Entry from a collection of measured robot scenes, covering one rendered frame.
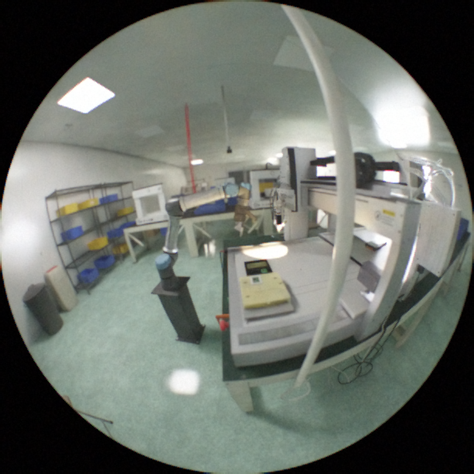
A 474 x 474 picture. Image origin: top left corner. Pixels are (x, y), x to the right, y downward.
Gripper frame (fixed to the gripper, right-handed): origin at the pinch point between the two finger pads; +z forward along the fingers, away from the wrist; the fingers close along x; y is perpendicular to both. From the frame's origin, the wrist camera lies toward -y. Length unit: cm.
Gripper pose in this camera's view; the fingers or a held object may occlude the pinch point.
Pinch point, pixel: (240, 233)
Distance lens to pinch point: 116.7
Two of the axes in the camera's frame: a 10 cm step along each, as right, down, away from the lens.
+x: -0.3, 3.4, -9.4
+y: -9.9, -1.6, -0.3
